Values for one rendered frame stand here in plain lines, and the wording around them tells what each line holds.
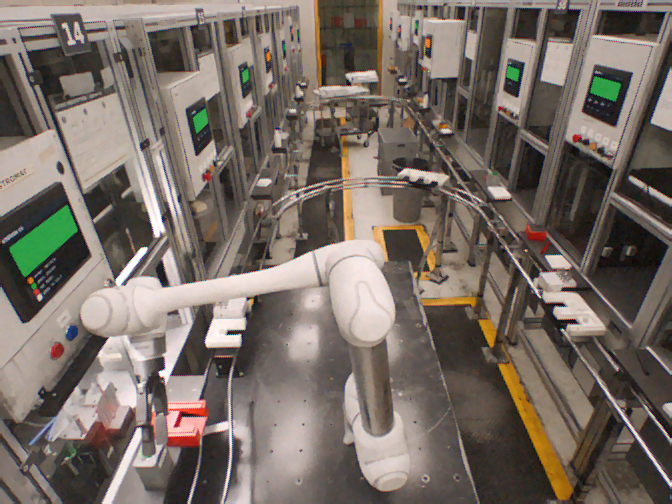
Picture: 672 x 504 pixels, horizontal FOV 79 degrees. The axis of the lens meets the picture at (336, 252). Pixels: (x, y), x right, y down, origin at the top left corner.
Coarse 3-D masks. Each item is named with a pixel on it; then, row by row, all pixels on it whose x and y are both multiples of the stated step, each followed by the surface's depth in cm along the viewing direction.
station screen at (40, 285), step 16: (48, 208) 85; (32, 224) 81; (0, 240) 73; (16, 240) 77; (80, 240) 95; (48, 256) 85; (64, 256) 90; (80, 256) 95; (32, 272) 80; (48, 272) 85; (64, 272) 90; (32, 288) 80; (48, 288) 85
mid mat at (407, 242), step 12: (372, 228) 428; (384, 228) 426; (396, 228) 425; (408, 228) 425; (420, 228) 424; (384, 240) 405; (396, 240) 404; (408, 240) 403; (420, 240) 403; (384, 252) 386; (396, 252) 385; (408, 252) 384; (420, 252) 384; (432, 252) 384; (432, 264) 366
